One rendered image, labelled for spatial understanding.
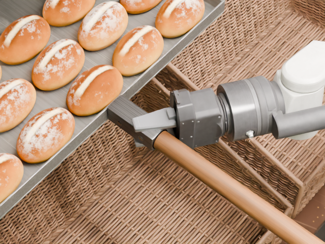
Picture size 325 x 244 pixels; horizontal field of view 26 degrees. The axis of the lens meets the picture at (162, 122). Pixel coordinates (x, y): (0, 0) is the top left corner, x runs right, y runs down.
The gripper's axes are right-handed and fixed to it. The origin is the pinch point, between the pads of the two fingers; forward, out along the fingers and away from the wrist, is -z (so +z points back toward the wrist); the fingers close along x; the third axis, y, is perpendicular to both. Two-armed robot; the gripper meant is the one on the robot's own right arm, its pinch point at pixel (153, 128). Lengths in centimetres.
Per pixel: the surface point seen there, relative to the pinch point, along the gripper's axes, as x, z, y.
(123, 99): 1.6, -3.3, -5.1
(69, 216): -60, -15, -20
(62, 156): -0.5, -13.8, 1.0
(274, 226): 0.8, 11.6, 19.8
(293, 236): 1.2, 13.4, 21.9
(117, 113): 1.6, -4.8, -2.9
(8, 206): -0.6, -22.4, 7.0
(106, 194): -61, -6, -24
